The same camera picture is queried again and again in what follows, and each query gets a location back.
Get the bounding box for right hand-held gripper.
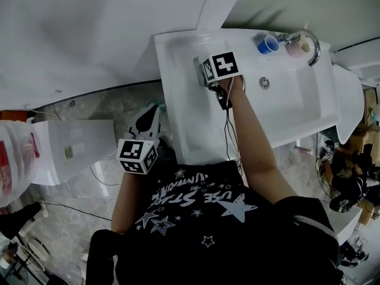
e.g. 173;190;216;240
193;50;245;111

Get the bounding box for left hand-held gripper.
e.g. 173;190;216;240
117;104;163;176

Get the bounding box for person's left forearm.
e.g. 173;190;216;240
111;170;146;236

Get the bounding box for person's right forearm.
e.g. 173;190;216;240
227;75;296;205

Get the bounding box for blue plastic cup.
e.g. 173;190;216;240
257;34;281;55

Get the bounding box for white cabinet with sticker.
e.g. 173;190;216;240
30;118;117;186

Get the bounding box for pink plastic cup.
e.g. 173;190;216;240
285;36;312;60

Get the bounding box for white ceramic sink basin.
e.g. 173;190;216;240
153;28;341;166

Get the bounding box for chrome faucet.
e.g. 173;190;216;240
278;29;322;68

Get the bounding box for white red print plastic bag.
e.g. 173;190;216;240
0;119;43;209

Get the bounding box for black star print shirt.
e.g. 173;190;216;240
85;159;345;285

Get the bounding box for white curved panel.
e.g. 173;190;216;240
331;64;365;145

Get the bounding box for black equipment pile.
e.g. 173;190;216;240
315;138;380;214

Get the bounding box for white thin cable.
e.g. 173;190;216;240
88;148;123;187

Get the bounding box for black floor cable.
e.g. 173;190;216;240
37;199;113;222

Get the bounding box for round white wire rack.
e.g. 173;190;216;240
17;238;50;273

